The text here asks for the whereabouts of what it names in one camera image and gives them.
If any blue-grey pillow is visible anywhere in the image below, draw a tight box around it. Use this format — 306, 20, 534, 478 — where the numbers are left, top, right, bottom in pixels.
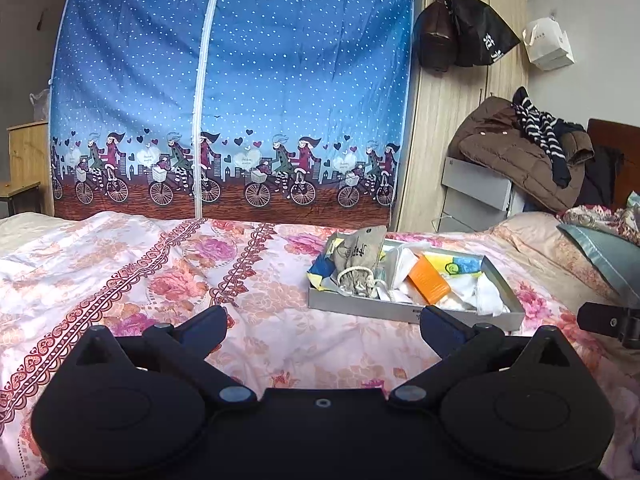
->
557, 223, 640, 307

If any white paper bag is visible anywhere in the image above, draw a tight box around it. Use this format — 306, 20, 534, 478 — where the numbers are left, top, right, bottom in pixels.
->
522, 16, 575, 71

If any brown padded jacket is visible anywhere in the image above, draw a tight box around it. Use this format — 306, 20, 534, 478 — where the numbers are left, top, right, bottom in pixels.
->
447, 96, 596, 213

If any grey cardboard tray box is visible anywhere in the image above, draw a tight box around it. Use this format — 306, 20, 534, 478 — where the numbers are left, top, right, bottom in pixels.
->
307, 232, 526, 336

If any floral folded blanket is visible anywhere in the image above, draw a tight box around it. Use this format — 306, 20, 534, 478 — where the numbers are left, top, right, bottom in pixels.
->
557, 195, 640, 247

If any blue printed wardrobe cover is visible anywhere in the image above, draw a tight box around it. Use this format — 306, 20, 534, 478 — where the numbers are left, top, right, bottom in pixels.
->
50, 0, 417, 228

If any orange plastic cup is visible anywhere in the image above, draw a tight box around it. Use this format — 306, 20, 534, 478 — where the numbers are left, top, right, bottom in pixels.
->
407, 254, 451, 306

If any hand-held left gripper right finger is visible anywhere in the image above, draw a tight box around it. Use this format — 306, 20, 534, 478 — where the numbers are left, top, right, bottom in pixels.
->
387, 305, 581, 406

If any small wooden table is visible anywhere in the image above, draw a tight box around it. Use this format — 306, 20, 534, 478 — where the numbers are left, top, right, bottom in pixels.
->
0, 180, 42, 218

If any navy white striped garment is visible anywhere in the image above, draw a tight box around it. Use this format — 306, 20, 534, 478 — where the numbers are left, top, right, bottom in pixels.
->
512, 86, 573, 188

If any burlap drawstring bag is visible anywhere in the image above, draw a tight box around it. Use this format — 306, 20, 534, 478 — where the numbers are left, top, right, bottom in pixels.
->
334, 226, 388, 301

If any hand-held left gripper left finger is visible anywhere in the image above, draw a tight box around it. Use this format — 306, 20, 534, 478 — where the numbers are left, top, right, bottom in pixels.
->
65, 305, 258, 406

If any wooden cabinet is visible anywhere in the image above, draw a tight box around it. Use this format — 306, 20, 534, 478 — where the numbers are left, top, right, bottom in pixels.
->
7, 121, 54, 218

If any dark garment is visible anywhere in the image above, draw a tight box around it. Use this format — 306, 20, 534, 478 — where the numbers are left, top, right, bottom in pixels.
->
585, 147, 625, 207

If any peach floral quilt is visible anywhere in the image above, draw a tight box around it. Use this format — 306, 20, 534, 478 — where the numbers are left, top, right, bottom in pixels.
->
480, 211, 623, 311

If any brown handbag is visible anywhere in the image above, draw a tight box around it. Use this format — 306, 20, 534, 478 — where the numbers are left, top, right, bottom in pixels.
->
412, 0, 458, 71

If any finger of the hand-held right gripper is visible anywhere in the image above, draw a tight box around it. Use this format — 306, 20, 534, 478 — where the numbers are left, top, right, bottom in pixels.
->
576, 301, 640, 350

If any grey storage box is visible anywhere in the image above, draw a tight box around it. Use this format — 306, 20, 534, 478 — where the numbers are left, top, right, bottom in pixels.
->
440, 156, 526, 233

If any white teal printed cloth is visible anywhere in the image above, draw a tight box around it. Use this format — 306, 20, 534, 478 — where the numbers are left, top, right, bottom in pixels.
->
382, 245, 426, 292

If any black shopping bag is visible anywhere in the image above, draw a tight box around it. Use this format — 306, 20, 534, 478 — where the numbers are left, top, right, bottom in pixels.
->
442, 0, 522, 68

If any clear plastic bag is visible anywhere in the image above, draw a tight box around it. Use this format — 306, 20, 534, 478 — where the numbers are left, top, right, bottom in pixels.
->
30, 89, 52, 122

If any pink floral bed sheet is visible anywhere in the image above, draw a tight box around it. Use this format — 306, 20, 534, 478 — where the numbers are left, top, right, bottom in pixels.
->
0, 211, 640, 461

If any white cloth with blue print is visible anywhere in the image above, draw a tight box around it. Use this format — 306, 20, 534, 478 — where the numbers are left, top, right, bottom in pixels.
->
450, 275, 512, 317

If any light wooden wardrobe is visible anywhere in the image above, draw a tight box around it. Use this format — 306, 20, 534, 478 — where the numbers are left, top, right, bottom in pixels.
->
390, 0, 531, 233

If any dark wooden headboard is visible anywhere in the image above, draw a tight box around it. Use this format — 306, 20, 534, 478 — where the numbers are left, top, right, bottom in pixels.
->
586, 118, 640, 211

